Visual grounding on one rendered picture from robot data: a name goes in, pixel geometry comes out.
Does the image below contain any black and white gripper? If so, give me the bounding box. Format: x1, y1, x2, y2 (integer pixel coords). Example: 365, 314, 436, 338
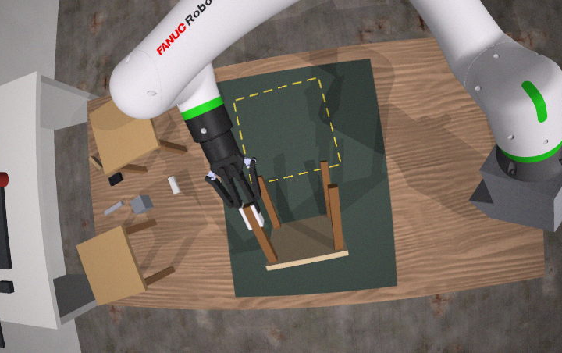
200, 130, 264, 230

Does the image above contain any light grey rectangular bar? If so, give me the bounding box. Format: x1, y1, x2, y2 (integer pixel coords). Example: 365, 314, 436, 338
104, 201, 124, 216

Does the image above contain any white flat bar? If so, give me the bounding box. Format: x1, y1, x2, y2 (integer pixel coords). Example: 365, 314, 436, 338
168, 176, 180, 194

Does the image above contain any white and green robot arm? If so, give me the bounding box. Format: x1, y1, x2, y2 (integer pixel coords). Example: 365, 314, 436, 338
109, 0, 562, 182

